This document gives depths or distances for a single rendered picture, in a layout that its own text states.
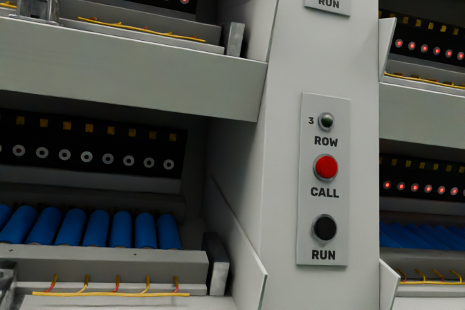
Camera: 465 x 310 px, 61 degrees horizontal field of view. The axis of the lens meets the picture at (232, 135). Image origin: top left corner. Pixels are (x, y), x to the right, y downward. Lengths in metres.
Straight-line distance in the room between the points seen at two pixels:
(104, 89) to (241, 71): 0.10
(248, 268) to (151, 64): 0.15
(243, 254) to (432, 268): 0.21
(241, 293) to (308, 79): 0.16
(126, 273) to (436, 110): 0.28
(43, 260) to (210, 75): 0.17
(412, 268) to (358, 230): 0.13
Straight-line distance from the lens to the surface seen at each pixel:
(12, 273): 0.29
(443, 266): 0.45
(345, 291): 0.31
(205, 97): 0.28
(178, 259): 0.31
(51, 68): 0.28
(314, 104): 0.30
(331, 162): 0.29
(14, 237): 0.34
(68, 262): 0.30
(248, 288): 0.28
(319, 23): 0.32
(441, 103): 0.37
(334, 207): 0.29
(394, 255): 0.41
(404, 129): 0.36
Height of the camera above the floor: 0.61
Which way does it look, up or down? 11 degrees up
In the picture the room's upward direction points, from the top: 4 degrees clockwise
